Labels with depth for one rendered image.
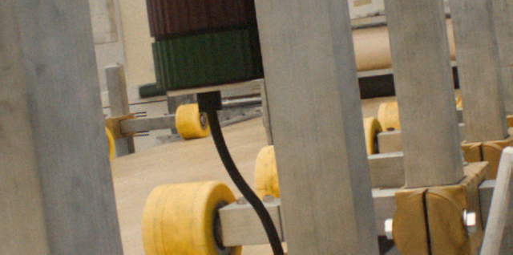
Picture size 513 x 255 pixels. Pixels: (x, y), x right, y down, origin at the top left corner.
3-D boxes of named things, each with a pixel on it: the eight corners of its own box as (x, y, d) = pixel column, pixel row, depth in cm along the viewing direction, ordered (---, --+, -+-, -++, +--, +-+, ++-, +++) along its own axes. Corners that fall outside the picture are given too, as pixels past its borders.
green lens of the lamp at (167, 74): (296, 69, 54) (290, 26, 54) (253, 77, 48) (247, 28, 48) (187, 82, 56) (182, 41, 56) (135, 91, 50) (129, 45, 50)
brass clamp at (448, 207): (503, 224, 82) (496, 159, 81) (476, 264, 69) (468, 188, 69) (426, 229, 84) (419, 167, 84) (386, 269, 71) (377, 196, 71)
